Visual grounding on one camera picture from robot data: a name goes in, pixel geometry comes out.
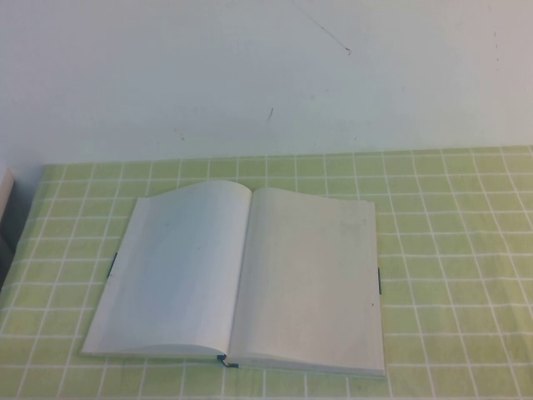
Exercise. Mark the green checked tablecloth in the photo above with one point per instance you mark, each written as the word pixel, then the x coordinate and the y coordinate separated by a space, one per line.
pixel 458 271

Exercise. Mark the blue and cream hardcover book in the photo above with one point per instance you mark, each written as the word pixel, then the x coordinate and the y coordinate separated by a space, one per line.
pixel 233 271

